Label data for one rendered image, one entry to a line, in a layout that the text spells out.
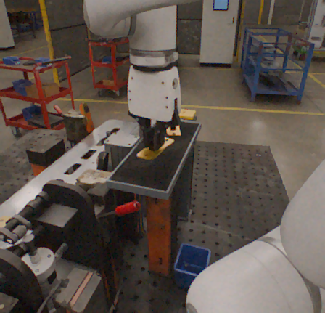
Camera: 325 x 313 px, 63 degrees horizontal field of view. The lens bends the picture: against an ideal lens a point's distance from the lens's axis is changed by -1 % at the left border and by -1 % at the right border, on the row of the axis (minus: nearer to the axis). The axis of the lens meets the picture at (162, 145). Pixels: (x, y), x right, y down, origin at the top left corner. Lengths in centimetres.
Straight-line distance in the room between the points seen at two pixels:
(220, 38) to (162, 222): 647
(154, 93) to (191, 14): 738
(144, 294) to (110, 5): 81
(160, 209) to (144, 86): 38
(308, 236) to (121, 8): 32
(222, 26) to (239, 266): 678
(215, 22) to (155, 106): 656
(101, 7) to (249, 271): 39
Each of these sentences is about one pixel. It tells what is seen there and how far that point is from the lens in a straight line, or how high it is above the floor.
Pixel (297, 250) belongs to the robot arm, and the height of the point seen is 131.
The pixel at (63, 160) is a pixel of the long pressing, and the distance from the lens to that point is 102.
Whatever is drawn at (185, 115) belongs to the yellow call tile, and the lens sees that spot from 91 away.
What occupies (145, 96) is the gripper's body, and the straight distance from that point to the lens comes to 52.
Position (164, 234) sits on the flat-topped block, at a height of 90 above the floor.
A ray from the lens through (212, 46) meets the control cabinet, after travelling 709.
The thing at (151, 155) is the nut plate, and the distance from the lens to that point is 56.
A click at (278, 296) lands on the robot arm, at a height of 119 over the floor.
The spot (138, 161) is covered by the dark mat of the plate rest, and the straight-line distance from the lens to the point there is 65.
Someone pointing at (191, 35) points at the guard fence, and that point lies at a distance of 790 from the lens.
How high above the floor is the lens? 150
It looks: 28 degrees down
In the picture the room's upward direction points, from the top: straight up
